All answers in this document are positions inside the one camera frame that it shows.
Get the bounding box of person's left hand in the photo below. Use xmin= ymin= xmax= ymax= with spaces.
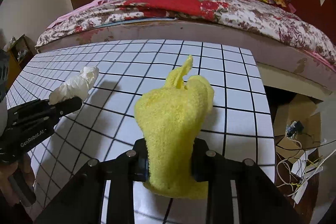
xmin=1 ymin=153 xmax=35 ymax=206

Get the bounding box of open cardboard box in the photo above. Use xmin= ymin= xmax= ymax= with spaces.
xmin=273 ymin=94 xmax=326 ymax=164

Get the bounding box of yellow fuzzy cloth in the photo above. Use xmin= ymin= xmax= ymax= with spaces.
xmin=134 ymin=56 xmax=214 ymax=200

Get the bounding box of white wifi router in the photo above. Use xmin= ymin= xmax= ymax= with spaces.
xmin=291 ymin=148 xmax=322 ymax=205

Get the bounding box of white cable on wall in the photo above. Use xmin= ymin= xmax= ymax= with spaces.
xmin=275 ymin=138 xmax=329 ymax=198

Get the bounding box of wooden side shelf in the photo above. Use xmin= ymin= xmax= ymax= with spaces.
xmin=6 ymin=34 xmax=34 ymax=89

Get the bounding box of white grid-pattern mattress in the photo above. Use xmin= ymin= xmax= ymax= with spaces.
xmin=7 ymin=40 xmax=275 ymax=218

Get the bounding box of white tissue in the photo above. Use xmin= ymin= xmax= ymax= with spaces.
xmin=49 ymin=67 xmax=99 ymax=105

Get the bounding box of bed with floral sheet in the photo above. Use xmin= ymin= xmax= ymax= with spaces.
xmin=36 ymin=0 xmax=335 ymax=92

